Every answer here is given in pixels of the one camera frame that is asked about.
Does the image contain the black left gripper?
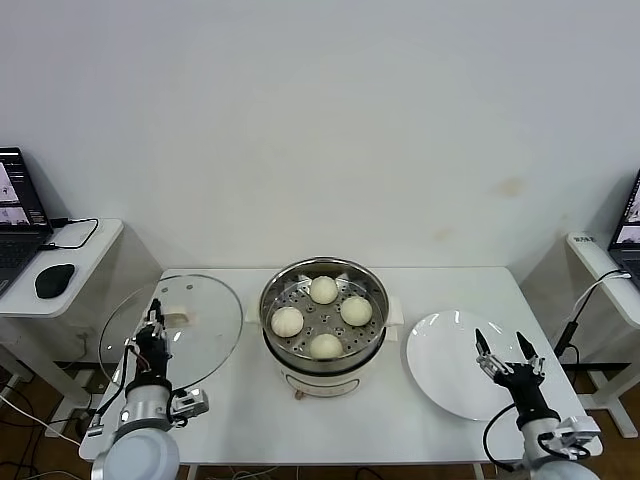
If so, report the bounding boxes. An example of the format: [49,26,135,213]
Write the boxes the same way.
[129,298,175,387]

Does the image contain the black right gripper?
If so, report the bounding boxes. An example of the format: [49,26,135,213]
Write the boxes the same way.
[473,327,562,427]

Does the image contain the round glass pot lid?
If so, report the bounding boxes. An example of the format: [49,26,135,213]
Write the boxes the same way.
[98,271,245,402]

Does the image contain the black computer mouse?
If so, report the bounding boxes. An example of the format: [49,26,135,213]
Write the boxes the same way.
[34,263,76,300]

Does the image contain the white steamed baozi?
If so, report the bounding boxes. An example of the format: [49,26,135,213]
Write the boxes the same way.
[310,274,339,305]
[308,333,344,362]
[339,295,374,327]
[270,306,305,337]

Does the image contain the perforated steel steamer basket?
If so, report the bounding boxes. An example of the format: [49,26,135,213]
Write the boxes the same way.
[258,256,390,374]

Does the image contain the round white plate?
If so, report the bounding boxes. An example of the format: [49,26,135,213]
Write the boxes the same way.
[405,309,530,422]

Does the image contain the floor power strip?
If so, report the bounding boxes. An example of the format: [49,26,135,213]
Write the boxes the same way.
[79,370,109,397]

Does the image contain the white side table with mouse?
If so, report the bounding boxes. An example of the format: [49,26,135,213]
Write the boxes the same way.
[0,217,124,436]

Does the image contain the white side table with sticker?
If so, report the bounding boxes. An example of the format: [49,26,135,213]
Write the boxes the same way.
[565,231,640,437]

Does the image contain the black laptop with wide keyboard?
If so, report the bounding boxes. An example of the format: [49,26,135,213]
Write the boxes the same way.
[0,145,54,296]

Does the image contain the black laptop with grey screen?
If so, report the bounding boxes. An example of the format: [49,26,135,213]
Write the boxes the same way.
[607,168,640,291]

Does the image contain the white electric cooking pot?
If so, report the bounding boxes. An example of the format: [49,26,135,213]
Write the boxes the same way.
[243,294,405,401]

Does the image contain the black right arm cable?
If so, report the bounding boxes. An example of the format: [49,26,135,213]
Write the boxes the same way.
[482,403,524,472]

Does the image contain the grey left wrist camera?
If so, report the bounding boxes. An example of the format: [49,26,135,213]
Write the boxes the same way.
[171,388,210,419]

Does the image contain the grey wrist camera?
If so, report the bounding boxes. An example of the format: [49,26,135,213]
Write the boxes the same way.
[171,388,210,419]
[552,415,603,459]

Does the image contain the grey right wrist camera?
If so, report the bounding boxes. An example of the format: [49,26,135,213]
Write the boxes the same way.
[552,415,603,459]

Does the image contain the black laptop adapter cable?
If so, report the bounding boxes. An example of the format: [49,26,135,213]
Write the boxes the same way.
[42,216,99,250]

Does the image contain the white floor cable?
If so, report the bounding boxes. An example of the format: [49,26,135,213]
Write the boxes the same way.
[0,389,84,446]

